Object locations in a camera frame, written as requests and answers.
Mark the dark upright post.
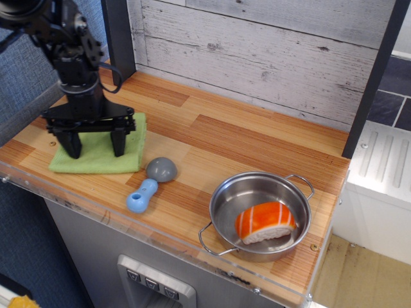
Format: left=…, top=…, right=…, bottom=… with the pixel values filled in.
left=342, top=0, right=410, bottom=159
left=101, top=0, right=136, bottom=81

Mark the dark left upright post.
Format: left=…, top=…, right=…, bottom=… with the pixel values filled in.
left=101, top=0, right=136, bottom=81

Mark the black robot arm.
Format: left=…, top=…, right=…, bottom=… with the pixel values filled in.
left=1, top=1, right=136, bottom=158

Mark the grey button control panel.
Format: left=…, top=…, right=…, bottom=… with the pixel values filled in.
left=117, top=254, right=197, bottom=307

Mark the silver metal pot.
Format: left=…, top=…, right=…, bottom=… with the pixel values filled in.
left=209, top=171, right=315, bottom=262

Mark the salmon sushi toy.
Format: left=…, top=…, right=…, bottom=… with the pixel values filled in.
left=234, top=201, right=297, bottom=244

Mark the blue grey toy scoop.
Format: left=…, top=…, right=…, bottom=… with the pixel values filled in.
left=126, top=157, right=178, bottom=214

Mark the dark right upright post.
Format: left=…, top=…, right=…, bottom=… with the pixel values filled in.
left=342, top=0, right=410, bottom=159

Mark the white ridged sink drainer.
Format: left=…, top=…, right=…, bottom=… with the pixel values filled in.
left=347, top=121, right=410, bottom=203

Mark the yellow black object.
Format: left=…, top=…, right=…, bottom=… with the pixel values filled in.
left=7, top=296, right=40, bottom=308

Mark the green cloth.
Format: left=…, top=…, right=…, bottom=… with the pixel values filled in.
left=49, top=113, right=146, bottom=174

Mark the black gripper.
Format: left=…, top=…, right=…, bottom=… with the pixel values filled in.
left=41, top=80, right=136, bottom=159

